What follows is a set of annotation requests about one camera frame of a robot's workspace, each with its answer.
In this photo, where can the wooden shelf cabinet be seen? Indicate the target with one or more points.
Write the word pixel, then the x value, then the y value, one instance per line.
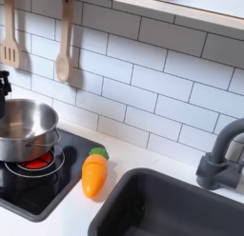
pixel 178 9

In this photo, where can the black toy stove top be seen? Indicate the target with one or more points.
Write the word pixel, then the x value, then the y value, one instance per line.
pixel 47 192

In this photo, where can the wooden slotted spatula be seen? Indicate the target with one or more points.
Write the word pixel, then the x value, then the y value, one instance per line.
pixel 9 52

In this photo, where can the wooden spoon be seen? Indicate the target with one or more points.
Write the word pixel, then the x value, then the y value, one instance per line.
pixel 63 65

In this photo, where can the orange toy carrot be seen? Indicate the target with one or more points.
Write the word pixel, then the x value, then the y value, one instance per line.
pixel 93 176

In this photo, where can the dark grey tap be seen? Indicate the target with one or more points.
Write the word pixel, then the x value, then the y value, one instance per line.
pixel 219 170

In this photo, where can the dark grey sink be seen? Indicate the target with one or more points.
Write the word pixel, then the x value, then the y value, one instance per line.
pixel 165 208

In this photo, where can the steel pot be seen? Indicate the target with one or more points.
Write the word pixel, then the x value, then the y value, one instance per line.
pixel 28 141

